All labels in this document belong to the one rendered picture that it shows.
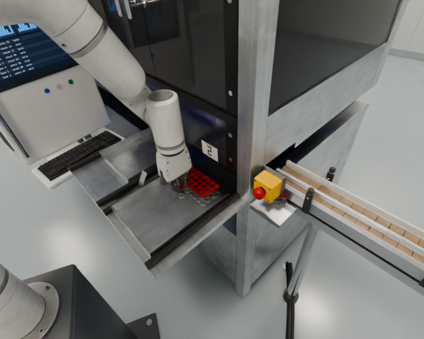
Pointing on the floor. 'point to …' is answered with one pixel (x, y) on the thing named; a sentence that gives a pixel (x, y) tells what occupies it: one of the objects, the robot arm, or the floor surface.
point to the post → (252, 120)
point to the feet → (289, 303)
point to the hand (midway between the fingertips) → (179, 184)
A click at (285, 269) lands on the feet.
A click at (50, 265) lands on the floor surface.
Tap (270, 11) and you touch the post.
